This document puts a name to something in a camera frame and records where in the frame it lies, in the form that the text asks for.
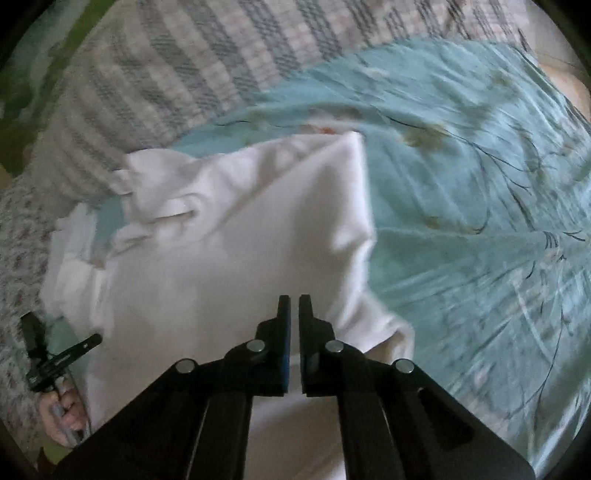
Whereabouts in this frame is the plaid checked pillow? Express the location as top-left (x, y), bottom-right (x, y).
top-left (28, 1), bottom-right (527, 209)

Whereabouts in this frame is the person's left hand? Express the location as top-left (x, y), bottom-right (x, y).
top-left (38, 383), bottom-right (87, 447)

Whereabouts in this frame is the large white garment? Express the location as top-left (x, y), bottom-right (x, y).
top-left (40, 131), bottom-right (414, 479)

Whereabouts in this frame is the teal floral bed sheet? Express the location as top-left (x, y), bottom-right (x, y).
top-left (75, 40), bottom-right (590, 479)

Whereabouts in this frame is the gold framed landscape painting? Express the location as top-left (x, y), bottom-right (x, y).
top-left (1, 1), bottom-right (113, 177)

